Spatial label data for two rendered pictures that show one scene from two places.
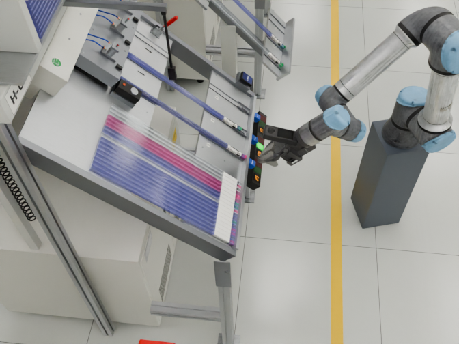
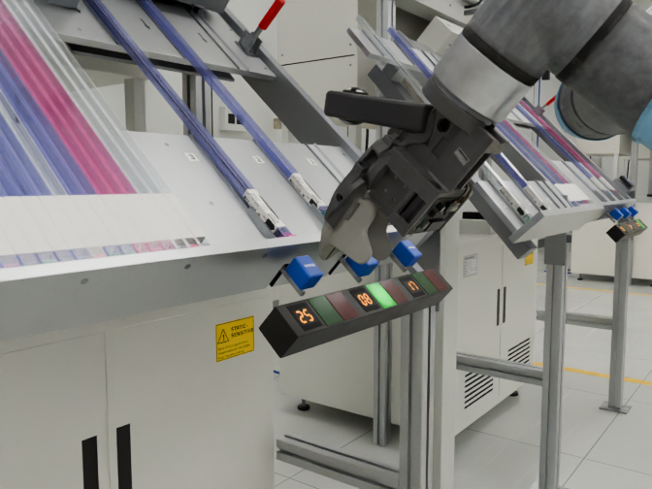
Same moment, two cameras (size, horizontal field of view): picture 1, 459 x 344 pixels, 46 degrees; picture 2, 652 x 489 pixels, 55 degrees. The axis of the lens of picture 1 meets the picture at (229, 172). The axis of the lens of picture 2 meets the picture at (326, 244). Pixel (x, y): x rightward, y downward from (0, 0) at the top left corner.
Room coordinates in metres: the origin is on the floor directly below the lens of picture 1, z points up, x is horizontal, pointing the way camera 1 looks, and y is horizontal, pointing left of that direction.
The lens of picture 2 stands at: (0.59, -0.41, 0.79)
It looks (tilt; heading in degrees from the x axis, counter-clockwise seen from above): 6 degrees down; 29
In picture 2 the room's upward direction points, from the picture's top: straight up
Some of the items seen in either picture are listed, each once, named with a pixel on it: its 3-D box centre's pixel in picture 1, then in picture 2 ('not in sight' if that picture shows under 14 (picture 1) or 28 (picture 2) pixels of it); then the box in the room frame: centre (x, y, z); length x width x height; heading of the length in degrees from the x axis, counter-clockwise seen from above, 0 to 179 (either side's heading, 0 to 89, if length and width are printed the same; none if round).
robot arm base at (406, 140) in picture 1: (404, 126); not in sight; (1.39, -0.69, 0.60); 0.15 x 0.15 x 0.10
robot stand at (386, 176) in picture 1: (386, 175); not in sight; (1.39, -0.69, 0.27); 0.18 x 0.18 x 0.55; 8
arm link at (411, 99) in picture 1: (412, 106); not in sight; (1.39, -0.69, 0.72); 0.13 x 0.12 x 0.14; 19
